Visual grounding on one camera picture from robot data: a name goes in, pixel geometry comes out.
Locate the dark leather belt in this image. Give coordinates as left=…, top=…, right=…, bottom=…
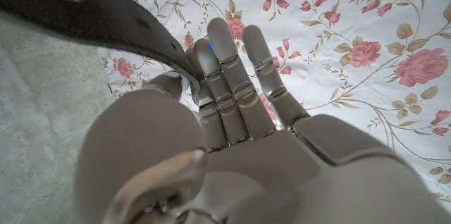
left=0, top=0, right=202, bottom=105

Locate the floral printed backdrop sheet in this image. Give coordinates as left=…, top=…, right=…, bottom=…
left=84, top=0, right=451, bottom=214

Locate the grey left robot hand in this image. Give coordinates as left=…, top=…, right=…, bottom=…
left=73, top=17, right=451, bottom=224

